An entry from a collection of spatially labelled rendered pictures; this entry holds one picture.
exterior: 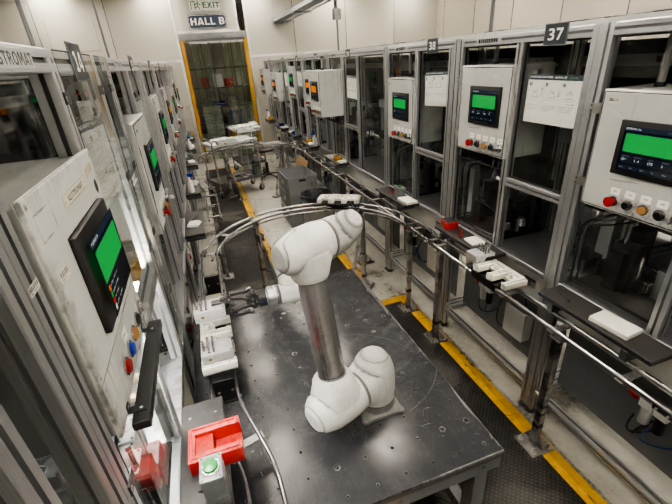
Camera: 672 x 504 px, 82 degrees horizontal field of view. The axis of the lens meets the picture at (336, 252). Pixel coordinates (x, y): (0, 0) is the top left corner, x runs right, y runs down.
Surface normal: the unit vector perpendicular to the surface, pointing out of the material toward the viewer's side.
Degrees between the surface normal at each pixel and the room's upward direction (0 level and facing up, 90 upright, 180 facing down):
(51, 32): 90
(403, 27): 90
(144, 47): 90
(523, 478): 0
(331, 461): 0
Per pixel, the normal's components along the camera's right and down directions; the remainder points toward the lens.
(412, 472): -0.07, -0.89
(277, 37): 0.32, 0.40
